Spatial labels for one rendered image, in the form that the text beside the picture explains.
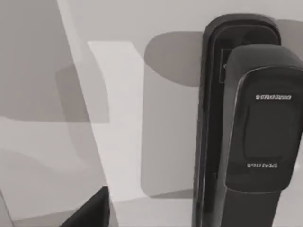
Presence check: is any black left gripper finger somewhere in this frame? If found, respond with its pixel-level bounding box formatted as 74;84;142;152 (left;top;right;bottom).
58;185;110;227

